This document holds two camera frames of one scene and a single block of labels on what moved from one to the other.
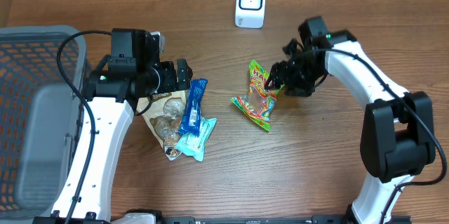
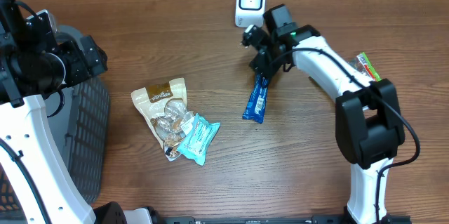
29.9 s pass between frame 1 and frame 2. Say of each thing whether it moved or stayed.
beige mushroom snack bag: stayed
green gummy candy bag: moved
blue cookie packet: moved
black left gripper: moved
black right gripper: moved
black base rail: stayed
